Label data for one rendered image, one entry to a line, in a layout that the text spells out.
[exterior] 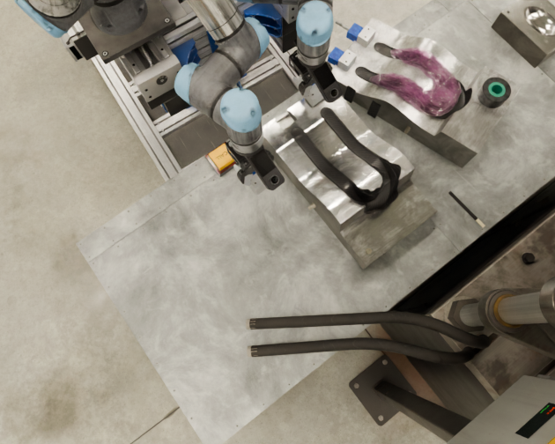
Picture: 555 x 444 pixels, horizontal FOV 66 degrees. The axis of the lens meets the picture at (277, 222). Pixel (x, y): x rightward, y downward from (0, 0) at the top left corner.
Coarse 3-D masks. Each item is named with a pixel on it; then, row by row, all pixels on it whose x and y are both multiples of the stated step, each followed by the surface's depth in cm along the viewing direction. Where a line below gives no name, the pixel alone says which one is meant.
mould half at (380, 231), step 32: (288, 128) 124; (320, 128) 124; (352, 128) 125; (288, 160) 122; (352, 160) 120; (320, 192) 117; (416, 192) 122; (352, 224) 119; (384, 224) 119; (416, 224) 119; (352, 256) 123
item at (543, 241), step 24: (552, 216) 127; (528, 240) 125; (552, 240) 125; (504, 264) 123; (528, 264) 123; (552, 264) 123; (480, 288) 122; (432, 312) 121; (480, 360) 117; (504, 360) 117; (528, 360) 116; (552, 360) 119; (504, 384) 115
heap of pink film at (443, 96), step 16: (400, 48) 131; (416, 48) 128; (416, 64) 127; (432, 64) 127; (384, 80) 127; (400, 80) 124; (448, 80) 125; (400, 96) 125; (416, 96) 124; (432, 96) 125; (448, 96) 125; (432, 112) 125
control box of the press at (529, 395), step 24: (384, 360) 190; (360, 384) 188; (384, 384) 180; (408, 384) 188; (528, 384) 83; (552, 384) 77; (384, 408) 185; (408, 408) 135; (432, 408) 121; (504, 408) 82; (528, 408) 76; (552, 408) 70; (432, 432) 121; (456, 432) 98; (480, 432) 80; (504, 432) 74; (528, 432) 69; (552, 432) 65
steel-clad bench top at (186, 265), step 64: (448, 0) 145; (512, 0) 145; (512, 64) 138; (384, 128) 134; (512, 128) 133; (192, 192) 129; (512, 192) 127; (128, 256) 125; (192, 256) 124; (256, 256) 124; (320, 256) 123; (384, 256) 123; (448, 256) 123; (128, 320) 120; (192, 320) 120; (192, 384) 115; (256, 384) 115
